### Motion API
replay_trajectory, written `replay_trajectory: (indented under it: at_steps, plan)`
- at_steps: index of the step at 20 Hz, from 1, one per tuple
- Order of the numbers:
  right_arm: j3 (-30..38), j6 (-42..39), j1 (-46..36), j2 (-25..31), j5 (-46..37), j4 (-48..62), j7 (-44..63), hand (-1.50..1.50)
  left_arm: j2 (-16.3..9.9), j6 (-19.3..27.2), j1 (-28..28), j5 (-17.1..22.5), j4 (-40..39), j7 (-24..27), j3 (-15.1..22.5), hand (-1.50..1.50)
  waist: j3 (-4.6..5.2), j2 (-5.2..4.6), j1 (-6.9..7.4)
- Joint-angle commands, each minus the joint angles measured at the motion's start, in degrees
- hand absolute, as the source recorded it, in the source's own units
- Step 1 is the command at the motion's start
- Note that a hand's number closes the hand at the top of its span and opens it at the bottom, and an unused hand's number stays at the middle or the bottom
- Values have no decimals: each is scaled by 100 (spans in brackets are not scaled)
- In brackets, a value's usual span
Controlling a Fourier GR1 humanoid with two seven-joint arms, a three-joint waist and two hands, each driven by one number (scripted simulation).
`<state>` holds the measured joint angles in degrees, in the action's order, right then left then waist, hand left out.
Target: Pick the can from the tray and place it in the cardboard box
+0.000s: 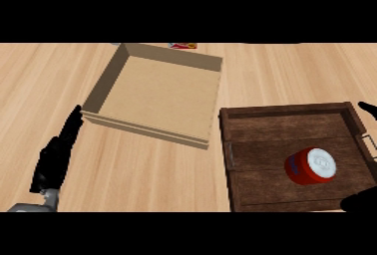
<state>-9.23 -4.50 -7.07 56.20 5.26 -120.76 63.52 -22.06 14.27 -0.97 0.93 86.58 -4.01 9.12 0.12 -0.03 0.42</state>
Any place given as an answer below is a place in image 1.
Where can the red printed packet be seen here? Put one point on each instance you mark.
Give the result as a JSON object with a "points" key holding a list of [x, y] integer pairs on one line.
{"points": [[182, 45]]}

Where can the red can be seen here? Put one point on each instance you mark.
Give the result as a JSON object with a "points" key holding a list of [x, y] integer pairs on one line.
{"points": [[311, 166]]}

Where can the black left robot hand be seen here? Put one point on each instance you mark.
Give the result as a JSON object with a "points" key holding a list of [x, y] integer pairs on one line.
{"points": [[55, 156]]}

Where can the open cardboard box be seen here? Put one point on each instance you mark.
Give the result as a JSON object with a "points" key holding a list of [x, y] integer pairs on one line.
{"points": [[158, 94]]}

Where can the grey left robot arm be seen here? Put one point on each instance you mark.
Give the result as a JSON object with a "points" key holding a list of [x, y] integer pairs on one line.
{"points": [[41, 204]]}

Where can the dark wooden tray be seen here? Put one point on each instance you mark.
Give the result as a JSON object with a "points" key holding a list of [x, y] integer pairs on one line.
{"points": [[299, 156]]}

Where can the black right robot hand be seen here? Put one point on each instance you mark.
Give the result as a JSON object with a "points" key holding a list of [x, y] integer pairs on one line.
{"points": [[362, 202]]}

